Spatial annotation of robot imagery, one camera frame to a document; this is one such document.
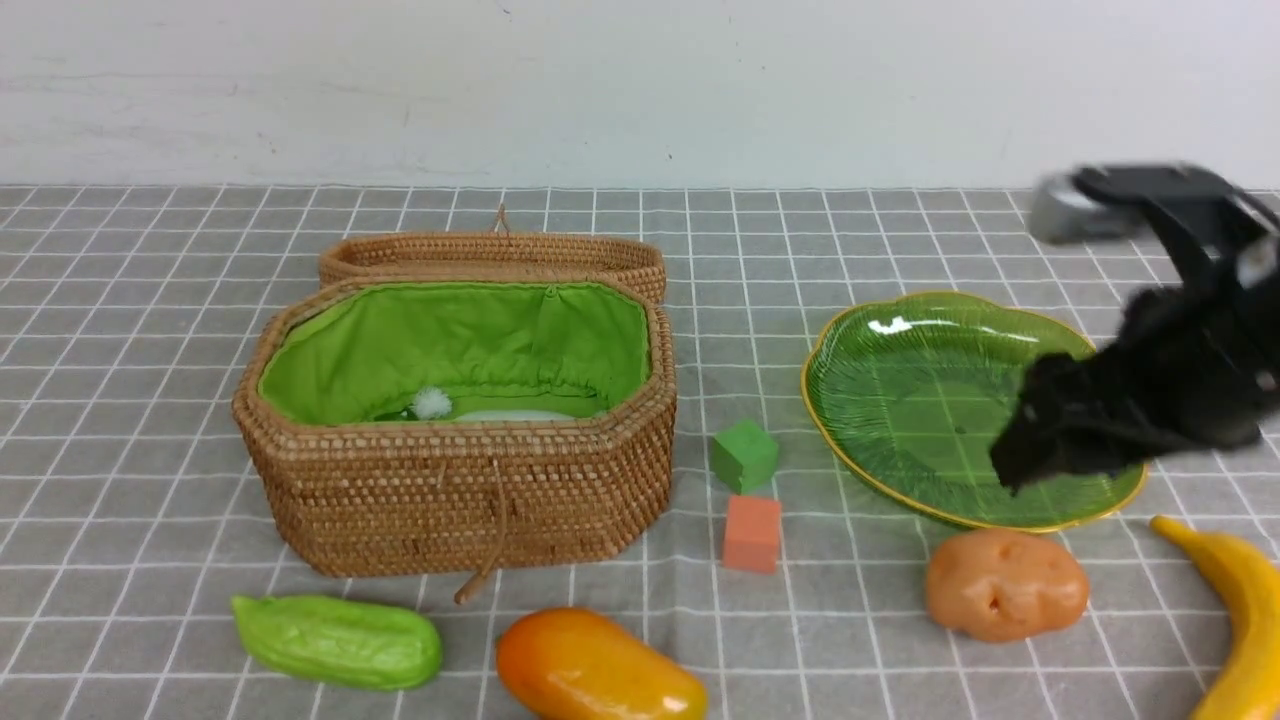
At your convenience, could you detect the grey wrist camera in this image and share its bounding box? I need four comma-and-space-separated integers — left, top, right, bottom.
1024, 172, 1148, 246

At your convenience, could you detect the orange foam cube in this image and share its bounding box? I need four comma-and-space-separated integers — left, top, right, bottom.
721, 495, 782, 575

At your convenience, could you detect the yellow toy banana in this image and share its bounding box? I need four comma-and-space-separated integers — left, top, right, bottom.
1149, 515, 1279, 719

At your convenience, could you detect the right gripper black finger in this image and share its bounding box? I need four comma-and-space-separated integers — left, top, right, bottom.
1015, 350, 1126, 427
989, 416, 1161, 495

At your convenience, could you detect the green toy chayote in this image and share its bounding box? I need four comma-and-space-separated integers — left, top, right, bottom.
230, 594, 444, 692

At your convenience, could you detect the white toy vegetable in basket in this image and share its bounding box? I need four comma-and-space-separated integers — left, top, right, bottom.
370, 386, 607, 423

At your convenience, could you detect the woven wicker basket lid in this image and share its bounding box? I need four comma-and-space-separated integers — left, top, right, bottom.
317, 205, 667, 304

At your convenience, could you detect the orange-yellow toy mango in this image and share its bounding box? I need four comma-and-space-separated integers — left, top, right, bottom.
495, 607, 709, 719

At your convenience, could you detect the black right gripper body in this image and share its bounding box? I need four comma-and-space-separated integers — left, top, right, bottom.
1115, 281, 1277, 451

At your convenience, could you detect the orange-brown toy potato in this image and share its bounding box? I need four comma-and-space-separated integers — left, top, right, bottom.
924, 528, 1091, 644

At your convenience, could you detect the woven wicker basket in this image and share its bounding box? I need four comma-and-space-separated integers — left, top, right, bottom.
232, 273, 677, 577

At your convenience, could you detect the green foam cube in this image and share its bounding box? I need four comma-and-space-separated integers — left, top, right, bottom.
709, 419, 780, 495

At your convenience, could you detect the green glass leaf plate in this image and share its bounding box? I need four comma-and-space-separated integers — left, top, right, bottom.
801, 291, 1149, 533

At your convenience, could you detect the wooden basket toggle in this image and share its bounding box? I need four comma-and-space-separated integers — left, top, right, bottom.
453, 568, 493, 606

